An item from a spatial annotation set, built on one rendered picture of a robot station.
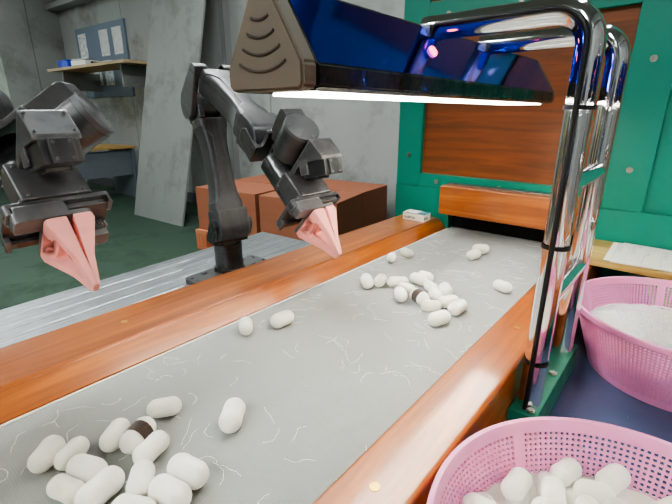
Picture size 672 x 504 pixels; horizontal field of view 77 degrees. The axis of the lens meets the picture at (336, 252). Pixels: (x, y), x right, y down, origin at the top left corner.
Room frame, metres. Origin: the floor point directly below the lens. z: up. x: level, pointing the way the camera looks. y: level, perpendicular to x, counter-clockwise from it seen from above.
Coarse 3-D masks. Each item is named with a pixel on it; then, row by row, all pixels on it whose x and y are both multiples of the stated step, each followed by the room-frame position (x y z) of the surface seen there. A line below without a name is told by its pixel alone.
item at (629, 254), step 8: (616, 248) 0.76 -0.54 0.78; (624, 248) 0.76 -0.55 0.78; (632, 248) 0.76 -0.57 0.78; (640, 248) 0.76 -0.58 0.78; (648, 248) 0.76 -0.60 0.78; (656, 248) 0.77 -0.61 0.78; (608, 256) 0.72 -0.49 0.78; (616, 256) 0.72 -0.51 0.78; (624, 256) 0.72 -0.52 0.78; (632, 256) 0.72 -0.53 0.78; (640, 256) 0.72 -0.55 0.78; (648, 256) 0.72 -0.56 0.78; (656, 256) 0.72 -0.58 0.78; (664, 256) 0.72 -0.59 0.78; (632, 264) 0.68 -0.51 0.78; (640, 264) 0.68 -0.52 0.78; (648, 264) 0.68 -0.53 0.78; (656, 264) 0.68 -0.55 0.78; (664, 264) 0.68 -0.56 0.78
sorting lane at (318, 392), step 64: (384, 256) 0.83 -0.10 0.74; (448, 256) 0.83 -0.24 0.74; (512, 256) 0.83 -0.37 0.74; (256, 320) 0.55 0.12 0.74; (320, 320) 0.55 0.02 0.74; (384, 320) 0.55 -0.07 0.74; (128, 384) 0.40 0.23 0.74; (192, 384) 0.40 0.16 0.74; (256, 384) 0.40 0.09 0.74; (320, 384) 0.40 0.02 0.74; (384, 384) 0.40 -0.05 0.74; (0, 448) 0.30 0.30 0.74; (192, 448) 0.30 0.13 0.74; (256, 448) 0.30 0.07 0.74; (320, 448) 0.30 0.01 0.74
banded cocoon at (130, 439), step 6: (144, 420) 0.31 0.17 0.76; (150, 420) 0.32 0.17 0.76; (126, 432) 0.30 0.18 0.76; (132, 432) 0.30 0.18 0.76; (120, 438) 0.30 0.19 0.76; (126, 438) 0.29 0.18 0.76; (132, 438) 0.29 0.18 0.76; (138, 438) 0.30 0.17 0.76; (120, 444) 0.29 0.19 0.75; (126, 444) 0.29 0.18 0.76; (132, 444) 0.29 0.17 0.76; (138, 444) 0.29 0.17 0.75; (126, 450) 0.29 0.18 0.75; (132, 450) 0.29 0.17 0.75
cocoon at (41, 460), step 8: (48, 440) 0.29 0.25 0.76; (56, 440) 0.29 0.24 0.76; (64, 440) 0.30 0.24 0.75; (40, 448) 0.28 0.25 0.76; (48, 448) 0.28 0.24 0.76; (56, 448) 0.29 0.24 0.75; (32, 456) 0.27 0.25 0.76; (40, 456) 0.27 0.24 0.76; (48, 456) 0.28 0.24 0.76; (32, 464) 0.27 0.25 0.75; (40, 464) 0.27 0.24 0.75; (48, 464) 0.27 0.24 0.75; (32, 472) 0.27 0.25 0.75; (40, 472) 0.27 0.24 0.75
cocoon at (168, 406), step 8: (152, 400) 0.35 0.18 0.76; (160, 400) 0.34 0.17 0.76; (168, 400) 0.35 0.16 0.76; (176, 400) 0.35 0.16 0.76; (152, 408) 0.34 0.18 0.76; (160, 408) 0.34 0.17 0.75; (168, 408) 0.34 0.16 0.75; (176, 408) 0.34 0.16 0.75; (152, 416) 0.34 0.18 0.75; (160, 416) 0.34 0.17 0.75
